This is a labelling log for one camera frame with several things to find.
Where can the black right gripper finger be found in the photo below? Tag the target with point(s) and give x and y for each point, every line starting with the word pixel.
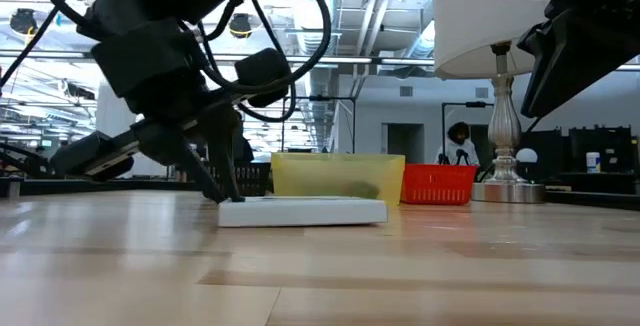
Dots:
pixel 575 51

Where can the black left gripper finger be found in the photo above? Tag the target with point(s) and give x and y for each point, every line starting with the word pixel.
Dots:
pixel 227 151
pixel 197 166

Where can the white Acer card reader box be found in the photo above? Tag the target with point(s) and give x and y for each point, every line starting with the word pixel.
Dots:
pixel 300 213

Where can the yellow translucent plastic bin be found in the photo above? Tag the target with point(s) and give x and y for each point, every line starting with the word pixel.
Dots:
pixel 320 176

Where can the black plastic basket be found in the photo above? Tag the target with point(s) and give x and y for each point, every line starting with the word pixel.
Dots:
pixel 255 178

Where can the black equipment cases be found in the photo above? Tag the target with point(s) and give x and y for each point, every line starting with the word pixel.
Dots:
pixel 595 146

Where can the black ceiling device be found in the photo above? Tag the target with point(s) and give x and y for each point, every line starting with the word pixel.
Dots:
pixel 240 25

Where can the white table lamp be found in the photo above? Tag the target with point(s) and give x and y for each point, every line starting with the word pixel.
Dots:
pixel 475 16

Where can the white plastic bottle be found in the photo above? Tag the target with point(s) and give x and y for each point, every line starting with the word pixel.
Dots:
pixel 593 162

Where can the white globe lamp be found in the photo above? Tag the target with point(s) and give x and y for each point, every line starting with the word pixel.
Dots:
pixel 526 155

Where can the person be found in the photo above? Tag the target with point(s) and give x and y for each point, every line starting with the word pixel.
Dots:
pixel 457 146

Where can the black background workbench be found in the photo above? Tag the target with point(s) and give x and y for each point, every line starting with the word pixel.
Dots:
pixel 30 186

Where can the red plastic basket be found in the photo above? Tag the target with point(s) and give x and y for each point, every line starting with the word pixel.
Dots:
pixel 440 183

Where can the black metal stand frame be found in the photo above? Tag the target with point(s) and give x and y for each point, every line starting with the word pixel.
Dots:
pixel 465 104

